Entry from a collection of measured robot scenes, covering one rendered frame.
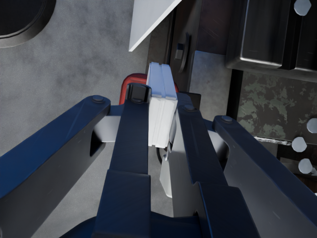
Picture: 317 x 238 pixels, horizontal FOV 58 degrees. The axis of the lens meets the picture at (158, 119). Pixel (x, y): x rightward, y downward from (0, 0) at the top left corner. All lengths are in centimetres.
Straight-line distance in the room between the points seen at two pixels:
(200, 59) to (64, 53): 74
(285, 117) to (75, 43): 82
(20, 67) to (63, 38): 18
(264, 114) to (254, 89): 4
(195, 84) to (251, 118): 10
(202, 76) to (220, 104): 5
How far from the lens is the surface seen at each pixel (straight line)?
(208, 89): 42
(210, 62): 43
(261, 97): 45
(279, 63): 40
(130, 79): 29
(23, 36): 113
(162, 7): 71
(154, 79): 17
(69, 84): 108
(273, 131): 45
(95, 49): 109
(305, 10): 43
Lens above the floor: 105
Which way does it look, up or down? 85 degrees down
